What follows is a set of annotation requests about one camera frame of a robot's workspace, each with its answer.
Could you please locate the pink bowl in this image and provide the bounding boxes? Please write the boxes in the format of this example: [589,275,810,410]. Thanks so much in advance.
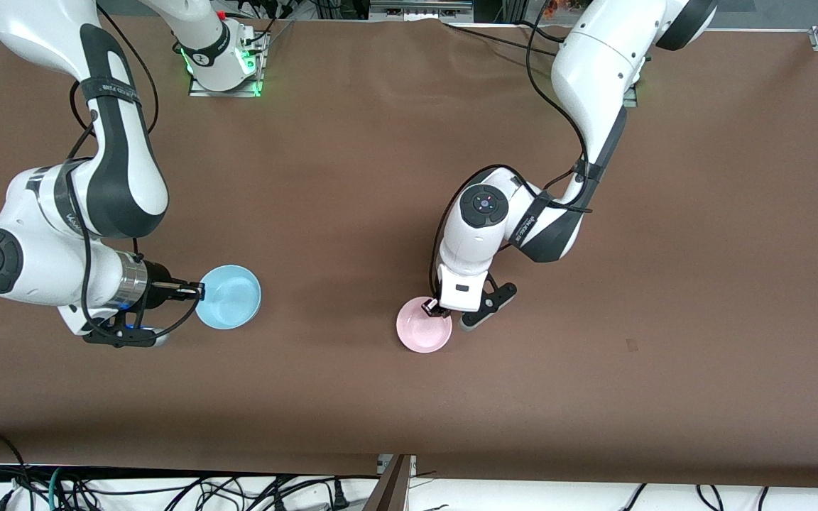
[396,297,453,354]

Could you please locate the light blue bowl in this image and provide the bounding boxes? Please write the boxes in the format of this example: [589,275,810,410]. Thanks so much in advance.
[195,265,263,331]

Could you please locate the brown table cover sheet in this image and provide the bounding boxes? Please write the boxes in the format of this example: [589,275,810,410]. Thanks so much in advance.
[0,13,818,490]

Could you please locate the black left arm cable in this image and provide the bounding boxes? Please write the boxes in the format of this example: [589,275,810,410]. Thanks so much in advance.
[428,0,595,303]

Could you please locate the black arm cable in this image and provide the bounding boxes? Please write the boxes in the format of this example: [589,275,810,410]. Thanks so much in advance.
[428,0,595,303]
[65,4,202,342]

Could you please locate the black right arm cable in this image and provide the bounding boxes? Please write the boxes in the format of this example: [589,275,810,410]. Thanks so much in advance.
[65,4,202,342]

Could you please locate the dark table frame post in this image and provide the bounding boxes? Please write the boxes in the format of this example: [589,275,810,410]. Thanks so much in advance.
[363,454,418,511]

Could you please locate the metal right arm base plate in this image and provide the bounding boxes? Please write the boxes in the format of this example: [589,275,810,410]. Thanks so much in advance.
[188,25,266,99]

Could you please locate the black cable on table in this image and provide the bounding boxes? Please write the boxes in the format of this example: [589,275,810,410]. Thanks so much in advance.
[519,20,567,44]
[443,23,560,57]

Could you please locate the metal rail with sockets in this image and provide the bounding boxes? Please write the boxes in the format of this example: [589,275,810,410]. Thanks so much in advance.
[369,0,475,19]

